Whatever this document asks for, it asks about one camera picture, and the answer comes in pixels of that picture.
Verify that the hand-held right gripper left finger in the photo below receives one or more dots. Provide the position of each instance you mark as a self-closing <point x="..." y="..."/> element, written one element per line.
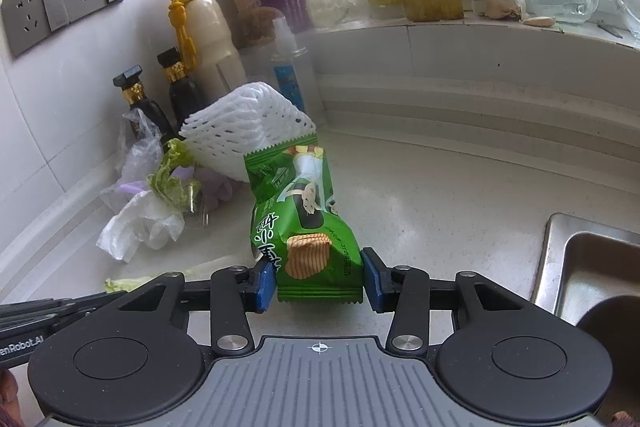
<point x="262" y="287"/>

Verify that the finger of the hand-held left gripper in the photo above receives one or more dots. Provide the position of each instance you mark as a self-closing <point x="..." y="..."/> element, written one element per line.
<point x="45" y="322"/>
<point x="60" y="306"/>

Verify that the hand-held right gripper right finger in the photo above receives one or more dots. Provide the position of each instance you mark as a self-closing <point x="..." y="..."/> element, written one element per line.
<point x="374" y="282"/>

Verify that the green snack packet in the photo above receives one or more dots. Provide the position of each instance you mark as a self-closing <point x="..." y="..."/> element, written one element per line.
<point x="300" y="227"/>

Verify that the white tissue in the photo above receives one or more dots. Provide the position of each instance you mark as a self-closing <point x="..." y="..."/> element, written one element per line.
<point x="135" y="227"/>

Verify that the flat cabbage leaf scrap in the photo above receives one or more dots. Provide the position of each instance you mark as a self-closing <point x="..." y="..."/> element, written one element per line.
<point x="125" y="284"/>

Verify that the curled cabbage leaf piece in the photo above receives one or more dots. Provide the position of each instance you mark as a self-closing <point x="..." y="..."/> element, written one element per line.
<point x="170" y="179"/>

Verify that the small white foam fruit net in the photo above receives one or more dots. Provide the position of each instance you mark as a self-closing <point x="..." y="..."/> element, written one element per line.
<point x="240" y="127"/>

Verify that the crumpled clear plastic bag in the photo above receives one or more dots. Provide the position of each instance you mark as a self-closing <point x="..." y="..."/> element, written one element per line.
<point x="137" y="157"/>

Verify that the dark sauce bottle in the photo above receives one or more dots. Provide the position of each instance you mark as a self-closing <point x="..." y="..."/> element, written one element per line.
<point x="185" y="97"/>
<point x="147" y="107"/>

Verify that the clear spray bottle blue label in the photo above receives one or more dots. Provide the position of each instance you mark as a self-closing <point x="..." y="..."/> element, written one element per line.
<point x="292" y="77"/>

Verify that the stainless steel sink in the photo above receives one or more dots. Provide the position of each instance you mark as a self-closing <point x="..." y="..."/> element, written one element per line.
<point x="600" y="257"/>

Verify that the cream bottle with gold cap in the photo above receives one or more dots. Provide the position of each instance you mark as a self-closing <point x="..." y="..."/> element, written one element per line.
<point x="205" y="32"/>

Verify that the loose garlic bulb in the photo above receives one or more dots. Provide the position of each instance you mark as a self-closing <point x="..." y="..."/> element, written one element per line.
<point x="505" y="4"/>

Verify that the garlic clove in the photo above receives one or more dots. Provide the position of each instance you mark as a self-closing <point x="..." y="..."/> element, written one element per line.
<point x="539" y="21"/>

